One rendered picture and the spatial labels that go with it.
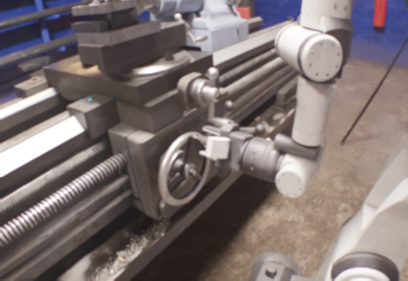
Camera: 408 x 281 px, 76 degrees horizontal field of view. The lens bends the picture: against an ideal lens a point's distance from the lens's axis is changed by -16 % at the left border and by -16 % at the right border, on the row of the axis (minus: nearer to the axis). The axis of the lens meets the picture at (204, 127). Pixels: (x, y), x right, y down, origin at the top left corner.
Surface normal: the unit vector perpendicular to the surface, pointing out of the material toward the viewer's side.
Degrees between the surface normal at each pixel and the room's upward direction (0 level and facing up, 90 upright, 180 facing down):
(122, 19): 90
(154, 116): 90
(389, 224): 90
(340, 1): 89
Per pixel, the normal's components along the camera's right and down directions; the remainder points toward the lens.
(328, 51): 0.14, 0.44
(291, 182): -0.60, 0.34
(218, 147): 0.40, 0.24
